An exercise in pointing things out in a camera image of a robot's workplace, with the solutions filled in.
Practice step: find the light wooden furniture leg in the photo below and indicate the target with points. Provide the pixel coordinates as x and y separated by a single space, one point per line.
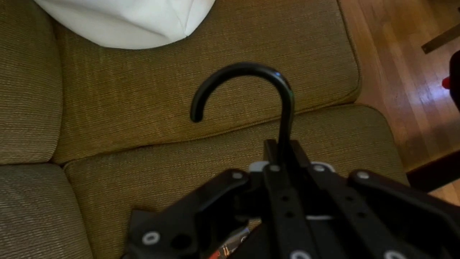
442 39

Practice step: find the white tote bag black rim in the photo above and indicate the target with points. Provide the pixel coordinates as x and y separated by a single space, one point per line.
129 22

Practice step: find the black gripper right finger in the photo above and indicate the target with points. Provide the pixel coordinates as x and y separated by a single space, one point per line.
396 216

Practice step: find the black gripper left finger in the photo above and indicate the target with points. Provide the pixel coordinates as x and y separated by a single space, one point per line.
201 211

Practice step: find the dark wooden furniture base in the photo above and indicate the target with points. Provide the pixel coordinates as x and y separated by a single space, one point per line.
435 173

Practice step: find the brown fabric sofa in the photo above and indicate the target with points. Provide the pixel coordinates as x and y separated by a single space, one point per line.
191 116

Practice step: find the black object red spot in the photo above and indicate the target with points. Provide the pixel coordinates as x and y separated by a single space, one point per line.
454 81

